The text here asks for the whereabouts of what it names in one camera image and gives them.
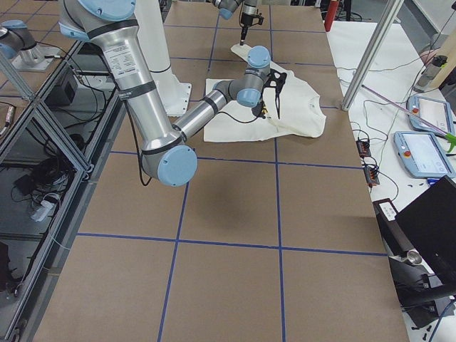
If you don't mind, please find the far teach pendant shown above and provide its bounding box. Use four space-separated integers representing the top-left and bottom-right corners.
407 94 455 135

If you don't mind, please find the black power adapter box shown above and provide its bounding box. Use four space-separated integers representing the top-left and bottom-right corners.
45 72 78 107

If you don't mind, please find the black labelled box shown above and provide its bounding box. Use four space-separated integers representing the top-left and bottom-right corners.
373 198 418 257

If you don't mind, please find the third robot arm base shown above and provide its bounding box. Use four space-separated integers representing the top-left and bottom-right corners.
1 19 51 72

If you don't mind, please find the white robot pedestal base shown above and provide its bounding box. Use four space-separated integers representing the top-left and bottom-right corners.
135 0 192 117

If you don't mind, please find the aluminium frame post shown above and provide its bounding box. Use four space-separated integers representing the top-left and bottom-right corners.
341 0 404 111

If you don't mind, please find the cream cat print t-shirt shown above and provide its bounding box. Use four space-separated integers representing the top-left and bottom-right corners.
204 62 326 143

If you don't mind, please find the teach pendant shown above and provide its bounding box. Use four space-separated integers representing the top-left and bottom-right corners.
393 131 455 178
407 94 455 135

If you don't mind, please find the steel cup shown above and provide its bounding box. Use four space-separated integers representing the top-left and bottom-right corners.
405 250 423 266

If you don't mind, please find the black aluminium frame rail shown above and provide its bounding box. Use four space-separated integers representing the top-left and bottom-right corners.
1 43 122 341

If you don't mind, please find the red fire extinguisher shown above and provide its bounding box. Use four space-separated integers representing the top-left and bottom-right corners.
324 0 339 32

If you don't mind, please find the black orange connector module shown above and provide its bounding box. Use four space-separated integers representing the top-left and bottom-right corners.
356 139 371 157

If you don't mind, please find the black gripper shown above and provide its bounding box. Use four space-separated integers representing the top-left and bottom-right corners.
239 12 264 46
264 68 287 119

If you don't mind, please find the black monitor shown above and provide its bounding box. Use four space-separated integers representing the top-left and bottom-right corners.
395 176 455 284

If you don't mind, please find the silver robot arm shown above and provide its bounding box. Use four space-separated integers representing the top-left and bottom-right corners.
59 1 286 187
211 0 264 46

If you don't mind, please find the green tipped grabber stick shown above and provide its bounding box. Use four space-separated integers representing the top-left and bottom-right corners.
361 84 455 153

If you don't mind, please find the near teach pendant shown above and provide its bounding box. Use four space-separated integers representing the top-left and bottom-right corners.
393 131 455 178

